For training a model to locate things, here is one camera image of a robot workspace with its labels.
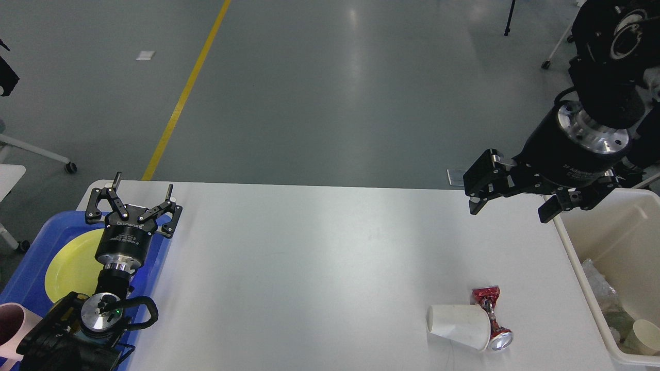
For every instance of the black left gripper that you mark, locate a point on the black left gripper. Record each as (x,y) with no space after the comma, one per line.
(126,239)

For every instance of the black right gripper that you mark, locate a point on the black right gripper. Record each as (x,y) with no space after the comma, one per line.
(568,149)

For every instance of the yellow plastic plate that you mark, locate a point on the yellow plastic plate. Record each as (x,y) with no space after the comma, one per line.
(75,267)

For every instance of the clear plastic wrap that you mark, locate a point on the clear plastic wrap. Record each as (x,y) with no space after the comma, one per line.
(620,323)

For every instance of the small white cup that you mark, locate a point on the small white cup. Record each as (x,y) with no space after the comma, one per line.
(643,338)

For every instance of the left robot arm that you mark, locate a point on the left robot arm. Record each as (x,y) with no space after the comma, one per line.
(43,348)

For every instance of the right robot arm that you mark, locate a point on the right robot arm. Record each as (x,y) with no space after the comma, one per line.
(614,76)

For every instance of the left floor plate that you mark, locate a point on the left floor plate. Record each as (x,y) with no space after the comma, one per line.
(456,177)

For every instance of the beige plastic bin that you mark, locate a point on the beige plastic bin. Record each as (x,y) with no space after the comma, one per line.
(621,237)

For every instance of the red snack wrapper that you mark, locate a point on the red snack wrapper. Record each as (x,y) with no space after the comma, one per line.
(486,297)

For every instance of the white side table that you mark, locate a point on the white side table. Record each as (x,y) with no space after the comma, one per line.
(11,174)

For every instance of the white paper cup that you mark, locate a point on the white paper cup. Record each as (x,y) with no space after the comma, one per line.
(468,325)

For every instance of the red soda can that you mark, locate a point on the red soda can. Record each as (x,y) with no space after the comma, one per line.
(500,337)

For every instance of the black tripod leg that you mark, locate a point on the black tripod leg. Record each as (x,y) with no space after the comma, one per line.
(508,23)

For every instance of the pink mug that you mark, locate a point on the pink mug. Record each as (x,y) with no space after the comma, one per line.
(16,322)

